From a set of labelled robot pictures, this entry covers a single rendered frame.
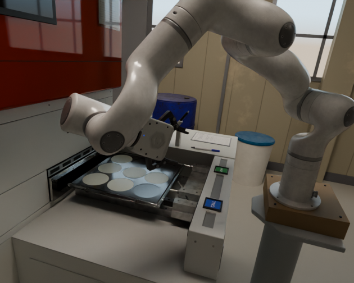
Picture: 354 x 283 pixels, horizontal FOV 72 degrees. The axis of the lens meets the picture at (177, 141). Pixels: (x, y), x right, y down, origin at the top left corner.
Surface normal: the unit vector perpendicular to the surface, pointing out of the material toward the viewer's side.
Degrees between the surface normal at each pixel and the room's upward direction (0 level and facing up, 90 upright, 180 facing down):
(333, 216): 4
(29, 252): 90
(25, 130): 90
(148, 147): 88
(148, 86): 61
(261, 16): 66
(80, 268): 90
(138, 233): 0
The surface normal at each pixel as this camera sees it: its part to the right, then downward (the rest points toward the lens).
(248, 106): -0.29, 0.29
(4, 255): 0.96, 0.17
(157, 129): 0.59, 0.14
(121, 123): 0.38, 0.29
